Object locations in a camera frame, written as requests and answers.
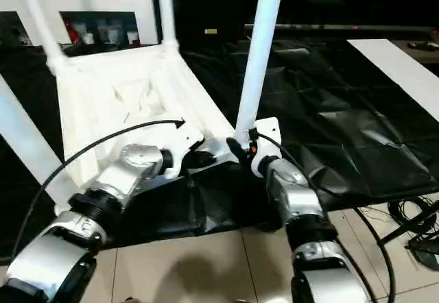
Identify white plastic table leg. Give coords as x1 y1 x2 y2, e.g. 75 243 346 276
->
0 75 68 211
15 0 66 71
157 0 181 53
234 0 287 146

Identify white plastic table top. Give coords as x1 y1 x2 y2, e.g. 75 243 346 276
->
47 40 241 215

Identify black mat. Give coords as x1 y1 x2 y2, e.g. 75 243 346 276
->
0 40 439 259

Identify dark metal rod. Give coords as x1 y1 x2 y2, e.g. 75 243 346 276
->
244 23 439 32

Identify white flat panel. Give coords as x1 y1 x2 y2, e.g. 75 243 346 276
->
346 38 439 124

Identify black stand rod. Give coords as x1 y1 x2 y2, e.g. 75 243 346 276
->
379 212 439 245

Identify grey white ornament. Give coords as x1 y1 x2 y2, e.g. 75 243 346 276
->
6 25 28 45

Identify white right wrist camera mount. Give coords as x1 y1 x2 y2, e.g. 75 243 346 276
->
252 117 284 177

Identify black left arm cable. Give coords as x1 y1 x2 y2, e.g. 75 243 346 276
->
8 118 187 261

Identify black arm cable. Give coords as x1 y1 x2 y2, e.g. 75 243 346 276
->
248 128 399 303
8 118 187 261

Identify black floor cable bundle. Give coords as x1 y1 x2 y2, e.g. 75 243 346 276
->
387 196 439 235

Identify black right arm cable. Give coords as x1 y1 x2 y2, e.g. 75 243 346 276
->
248 128 399 303

